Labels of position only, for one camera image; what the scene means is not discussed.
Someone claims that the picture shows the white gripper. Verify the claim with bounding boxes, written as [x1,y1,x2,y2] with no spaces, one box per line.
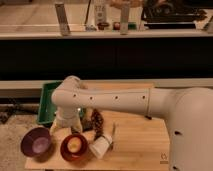
[50,116,83,134]

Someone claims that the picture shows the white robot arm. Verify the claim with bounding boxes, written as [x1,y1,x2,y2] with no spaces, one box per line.
[51,76,213,171]

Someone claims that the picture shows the red bowl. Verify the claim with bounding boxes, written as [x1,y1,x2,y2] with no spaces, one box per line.
[60,134,88,162]

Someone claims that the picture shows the purple bowl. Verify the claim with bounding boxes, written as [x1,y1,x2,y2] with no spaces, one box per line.
[20,127,52,157]

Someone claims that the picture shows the green plastic tray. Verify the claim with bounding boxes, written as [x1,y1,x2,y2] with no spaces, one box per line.
[36,79,85,127]

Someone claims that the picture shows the brown braided object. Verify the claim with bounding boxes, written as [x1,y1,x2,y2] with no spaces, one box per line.
[91,109,104,139]

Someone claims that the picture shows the white cup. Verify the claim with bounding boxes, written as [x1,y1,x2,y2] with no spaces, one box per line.
[89,134,112,159]

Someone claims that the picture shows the black machine on shelf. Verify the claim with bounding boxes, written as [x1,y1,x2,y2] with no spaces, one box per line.
[141,0,206,29]

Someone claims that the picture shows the left metal post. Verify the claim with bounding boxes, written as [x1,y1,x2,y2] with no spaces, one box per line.
[55,2,70,36]

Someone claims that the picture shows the metal post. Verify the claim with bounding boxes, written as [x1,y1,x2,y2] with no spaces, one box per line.
[120,1,130,35]
[55,2,70,36]

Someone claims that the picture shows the right metal post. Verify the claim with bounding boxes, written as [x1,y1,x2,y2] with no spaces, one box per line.
[120,1,130,35]

